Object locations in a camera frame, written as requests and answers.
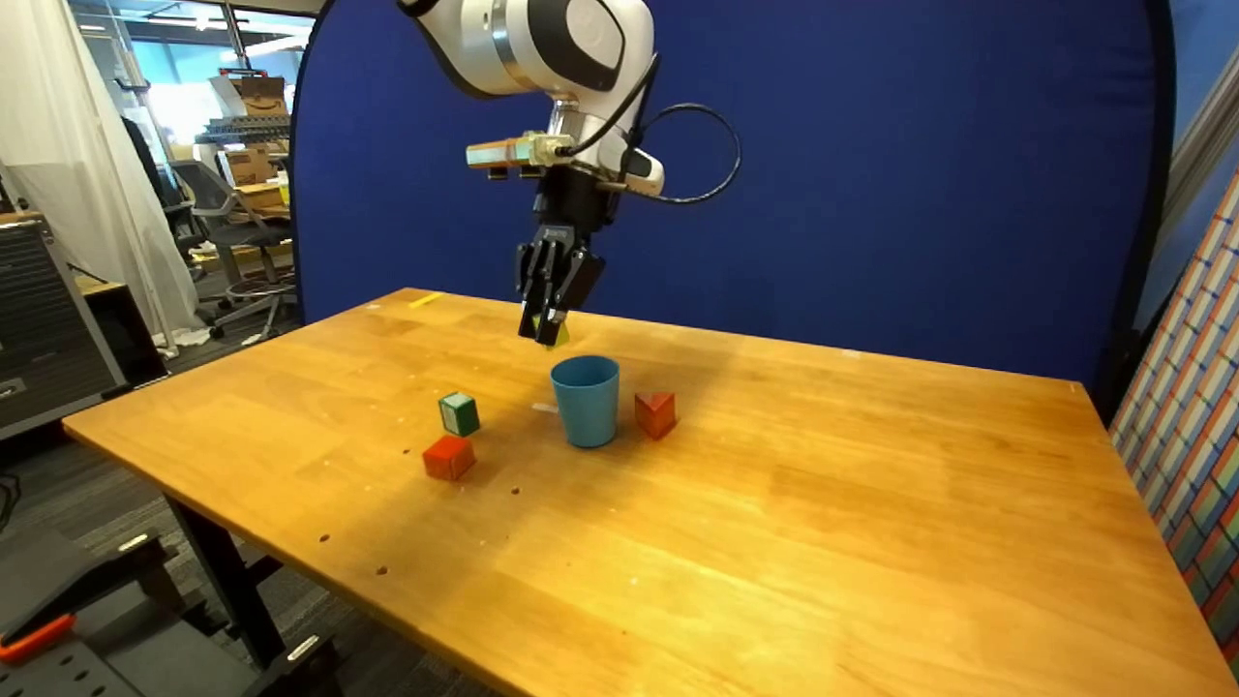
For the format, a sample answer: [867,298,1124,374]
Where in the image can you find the green wooden cube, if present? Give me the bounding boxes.
[436,392,480,432]

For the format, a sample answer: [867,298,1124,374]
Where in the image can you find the red-orange wooden cube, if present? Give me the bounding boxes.
[422,432,475,480]

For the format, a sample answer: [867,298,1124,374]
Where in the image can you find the orange wooden cube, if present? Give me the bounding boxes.
[633,392,677,442]

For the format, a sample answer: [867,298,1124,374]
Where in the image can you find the blue plastic cup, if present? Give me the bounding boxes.
[551,355,619,450]

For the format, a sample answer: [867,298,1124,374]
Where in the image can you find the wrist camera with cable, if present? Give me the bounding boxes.
[463,102,742,205]

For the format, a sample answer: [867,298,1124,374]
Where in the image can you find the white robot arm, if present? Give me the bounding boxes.
[397,0,664,344]

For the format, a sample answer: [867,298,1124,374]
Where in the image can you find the background shelf with boxes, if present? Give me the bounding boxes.
[175,72,298,331]

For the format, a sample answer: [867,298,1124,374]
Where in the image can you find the blue round backdrop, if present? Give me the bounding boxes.
[293,0,1172,401]

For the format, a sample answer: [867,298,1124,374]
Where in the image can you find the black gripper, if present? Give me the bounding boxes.
[515,166,619,347]

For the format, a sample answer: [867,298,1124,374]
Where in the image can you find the black table leg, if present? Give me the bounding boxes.
[171,498,281,667]

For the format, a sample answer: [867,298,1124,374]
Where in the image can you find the black cabinet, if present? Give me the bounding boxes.
[0,215,166,439]

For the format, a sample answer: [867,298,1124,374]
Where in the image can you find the colourful striped panel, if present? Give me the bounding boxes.
[1111,175,1239,671]

